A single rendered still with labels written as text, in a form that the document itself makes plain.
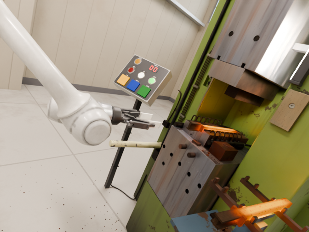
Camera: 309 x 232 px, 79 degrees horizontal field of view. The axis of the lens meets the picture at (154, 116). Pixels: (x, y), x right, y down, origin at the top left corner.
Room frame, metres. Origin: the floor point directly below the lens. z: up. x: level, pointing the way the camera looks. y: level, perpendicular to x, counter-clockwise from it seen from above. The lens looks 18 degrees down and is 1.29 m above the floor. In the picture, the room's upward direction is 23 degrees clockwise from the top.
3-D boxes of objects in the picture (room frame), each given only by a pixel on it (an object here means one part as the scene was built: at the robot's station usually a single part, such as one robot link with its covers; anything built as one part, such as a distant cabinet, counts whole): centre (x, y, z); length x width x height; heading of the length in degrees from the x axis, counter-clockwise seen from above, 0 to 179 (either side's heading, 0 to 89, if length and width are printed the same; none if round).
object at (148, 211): (1.14, -0.46, 0.23); 0.56 x 0.38 x 0.47; 129
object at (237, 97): (1.19, -0.46, 1.24); 0.30 x 0.07 x 0.06; 129
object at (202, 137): (1.18, -0.41, 0.96); 0.42 x 0.20 x 0.09; 129
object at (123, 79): (1.37, 0.31, 1.01); 0.07 x 0.05 x 0.07; 64
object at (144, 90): (1.28, 0.13, 1.01); 0.07 x 0.05 x 0.07; 64
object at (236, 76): (1.18, -0.41, 1.32); 0.42 x 0.20 x 0.10; 129
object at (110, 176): (1.43, 0.16, 0.54); 0.04 x 0.04 x 1.08; 39
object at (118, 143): (1.26, 0.03, 0.62); 0.44 x 0.05 x 0.05; 129
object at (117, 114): (0.71, 0.13, 1.00); 0.09 x 0.08 x 0.07; 129
